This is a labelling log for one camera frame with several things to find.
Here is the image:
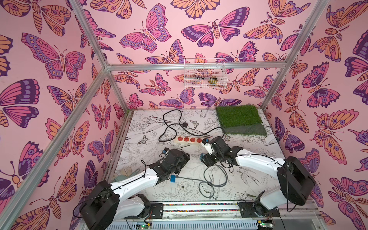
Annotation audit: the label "beige power strip red sockets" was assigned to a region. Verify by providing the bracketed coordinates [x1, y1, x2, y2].
[173, 136, 205, 145]

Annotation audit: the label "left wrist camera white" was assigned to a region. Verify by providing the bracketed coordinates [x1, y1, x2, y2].
[159, 148, 170, 158]

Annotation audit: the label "white wire basket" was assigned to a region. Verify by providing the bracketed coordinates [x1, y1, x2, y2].
[183, 62, 228, 90]

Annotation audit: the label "white vented cable duct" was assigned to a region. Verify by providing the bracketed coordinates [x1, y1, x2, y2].
[107, 220, 259, 230]

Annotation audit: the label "black usb cable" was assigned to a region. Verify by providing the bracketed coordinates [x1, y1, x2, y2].
[176, 163, 229, 199]

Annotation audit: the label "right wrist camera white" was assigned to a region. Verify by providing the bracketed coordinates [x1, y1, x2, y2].
[201, 138, 213, 155]

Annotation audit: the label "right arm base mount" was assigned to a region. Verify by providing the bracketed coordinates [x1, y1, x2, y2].
[237, 199, 280, 218]

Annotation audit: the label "aluminium rail front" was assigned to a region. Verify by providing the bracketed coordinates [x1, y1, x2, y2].
[86, 199, 323, 222]

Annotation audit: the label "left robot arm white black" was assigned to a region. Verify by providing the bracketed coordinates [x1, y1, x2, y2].
[78, 148, 190, 230]

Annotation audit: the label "black power strip cord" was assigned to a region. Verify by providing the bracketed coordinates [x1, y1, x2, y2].
[158, 109, 225, 143]

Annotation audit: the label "green artificial grass mat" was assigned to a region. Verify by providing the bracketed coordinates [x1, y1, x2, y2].
[216, 105, 267, 136]

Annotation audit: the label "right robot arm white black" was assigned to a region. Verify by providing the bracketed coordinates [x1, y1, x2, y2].
[201, 136, 316, 216]

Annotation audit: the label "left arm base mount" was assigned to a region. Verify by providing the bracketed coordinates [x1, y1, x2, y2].
[125, 203, 164, 220]

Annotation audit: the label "blue mp3 player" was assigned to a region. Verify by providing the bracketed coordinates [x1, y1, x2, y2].
[170, 175, 177, 183]

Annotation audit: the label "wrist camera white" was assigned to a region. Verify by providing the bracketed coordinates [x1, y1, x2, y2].
[201, 138, 213, 155]
[159, 148, 170, 158]

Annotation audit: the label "green object in basket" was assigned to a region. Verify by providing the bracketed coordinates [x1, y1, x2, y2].
[208, 76, 218, 87]

